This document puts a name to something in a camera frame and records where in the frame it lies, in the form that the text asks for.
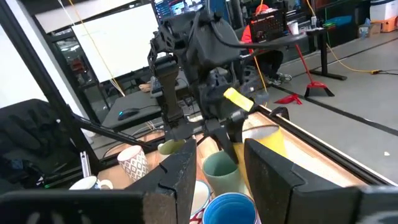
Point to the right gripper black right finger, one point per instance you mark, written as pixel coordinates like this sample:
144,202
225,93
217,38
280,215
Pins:
311,205

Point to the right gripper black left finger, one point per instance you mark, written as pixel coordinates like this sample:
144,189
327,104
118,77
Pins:
93,208

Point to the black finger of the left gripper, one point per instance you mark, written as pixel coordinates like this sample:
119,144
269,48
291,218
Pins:
238,124
224,140

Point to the white blue enamel mug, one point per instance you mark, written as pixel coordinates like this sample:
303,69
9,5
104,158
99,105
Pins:
87,183

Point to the green mug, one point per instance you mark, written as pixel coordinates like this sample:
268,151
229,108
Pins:
220,174

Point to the yellow mug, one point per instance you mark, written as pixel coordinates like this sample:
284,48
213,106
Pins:
273,140

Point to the white mug with black lettering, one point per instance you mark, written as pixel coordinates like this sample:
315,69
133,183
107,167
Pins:
171,147

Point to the grey white diamond pattern mug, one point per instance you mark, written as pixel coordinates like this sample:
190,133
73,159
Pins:
133,163

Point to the red white lattice mug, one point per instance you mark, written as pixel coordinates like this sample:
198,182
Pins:
200,196

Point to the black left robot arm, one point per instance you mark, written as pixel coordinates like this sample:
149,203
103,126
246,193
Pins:
192,37

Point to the yellow tape label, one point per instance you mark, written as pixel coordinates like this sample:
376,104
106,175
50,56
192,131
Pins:
237,99

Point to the red dustpan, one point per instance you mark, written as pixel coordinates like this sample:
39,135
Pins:
290,99

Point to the black backlit keyboard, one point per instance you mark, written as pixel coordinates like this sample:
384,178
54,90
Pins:
155,87

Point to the person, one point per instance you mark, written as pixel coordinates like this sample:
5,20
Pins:
273,62

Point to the grey desk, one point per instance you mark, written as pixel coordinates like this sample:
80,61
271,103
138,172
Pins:
140,102

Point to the red dustpan and broom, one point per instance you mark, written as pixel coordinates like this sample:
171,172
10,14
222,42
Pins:
315,84

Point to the black perforated chair back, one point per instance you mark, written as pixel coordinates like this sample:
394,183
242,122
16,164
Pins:
267,28

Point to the black computer mouse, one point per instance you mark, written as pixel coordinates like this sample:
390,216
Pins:
128,113

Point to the blue screen monitor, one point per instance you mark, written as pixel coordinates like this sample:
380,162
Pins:
177,7

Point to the black standing desk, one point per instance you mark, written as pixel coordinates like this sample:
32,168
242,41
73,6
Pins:
323,53

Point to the white board panel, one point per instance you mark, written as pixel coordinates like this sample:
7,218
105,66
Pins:
118,40

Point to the orange crate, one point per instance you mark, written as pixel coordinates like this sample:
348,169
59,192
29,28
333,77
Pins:
388,25

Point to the white storage box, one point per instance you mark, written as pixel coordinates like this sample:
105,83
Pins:
384,9

